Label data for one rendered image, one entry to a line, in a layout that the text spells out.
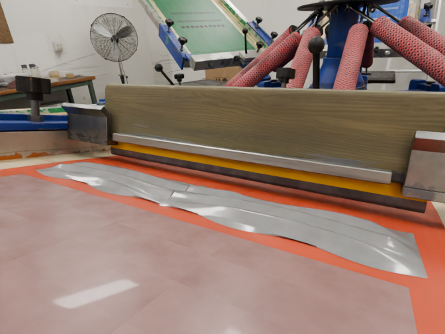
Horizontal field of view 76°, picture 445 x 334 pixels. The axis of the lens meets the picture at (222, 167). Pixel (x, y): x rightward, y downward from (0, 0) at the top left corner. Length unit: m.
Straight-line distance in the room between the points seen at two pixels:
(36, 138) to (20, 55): 4.01
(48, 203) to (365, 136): 0.26
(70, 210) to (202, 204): 0.10
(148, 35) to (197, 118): 5.57
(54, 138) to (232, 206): 0.31
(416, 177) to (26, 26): 4.47
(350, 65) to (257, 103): 0.51
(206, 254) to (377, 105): 0.19
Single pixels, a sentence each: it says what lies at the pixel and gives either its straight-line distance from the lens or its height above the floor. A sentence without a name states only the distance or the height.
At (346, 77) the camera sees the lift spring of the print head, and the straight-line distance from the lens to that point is 0.75.
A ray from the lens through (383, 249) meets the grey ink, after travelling 0.20.
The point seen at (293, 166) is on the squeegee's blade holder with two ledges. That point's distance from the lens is 0.27.
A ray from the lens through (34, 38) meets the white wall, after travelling 4.57.
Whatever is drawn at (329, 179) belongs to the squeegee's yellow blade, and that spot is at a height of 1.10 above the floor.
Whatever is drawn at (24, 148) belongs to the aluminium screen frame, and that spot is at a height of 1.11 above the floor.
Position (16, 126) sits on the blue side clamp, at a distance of 0.44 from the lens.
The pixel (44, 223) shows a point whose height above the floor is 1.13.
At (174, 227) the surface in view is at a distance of 0.19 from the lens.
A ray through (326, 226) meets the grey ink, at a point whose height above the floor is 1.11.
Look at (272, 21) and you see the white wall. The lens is 4.64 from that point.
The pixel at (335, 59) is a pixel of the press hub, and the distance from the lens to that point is 1.05.
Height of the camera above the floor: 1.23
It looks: 24 degrees down
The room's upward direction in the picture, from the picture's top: 4 degrees counter-clockwise
